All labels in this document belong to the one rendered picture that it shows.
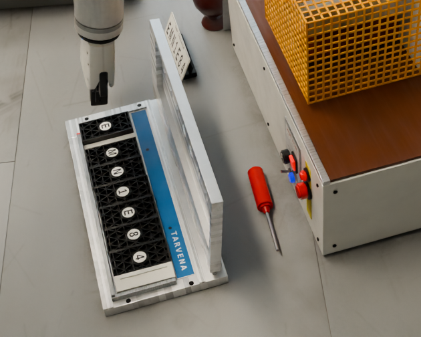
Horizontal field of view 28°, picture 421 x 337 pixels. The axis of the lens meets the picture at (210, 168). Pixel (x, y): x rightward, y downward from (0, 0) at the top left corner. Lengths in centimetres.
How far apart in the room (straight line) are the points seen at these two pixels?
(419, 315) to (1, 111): 91
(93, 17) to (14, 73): 43
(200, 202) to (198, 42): 51
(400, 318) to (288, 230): 24
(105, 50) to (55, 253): 36
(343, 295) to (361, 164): 22
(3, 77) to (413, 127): 89
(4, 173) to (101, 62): 31
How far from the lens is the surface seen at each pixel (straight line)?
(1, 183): 162
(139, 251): 141
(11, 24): 195
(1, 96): 178
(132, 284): 137
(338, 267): 140
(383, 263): 141
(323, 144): 130
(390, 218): 138
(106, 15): 142
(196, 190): 139
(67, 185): 157
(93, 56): 147
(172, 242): 142
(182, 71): 169
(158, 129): 159
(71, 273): 145
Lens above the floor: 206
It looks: 49 degrees down
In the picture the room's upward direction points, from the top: 9 degrees counter-clockwise
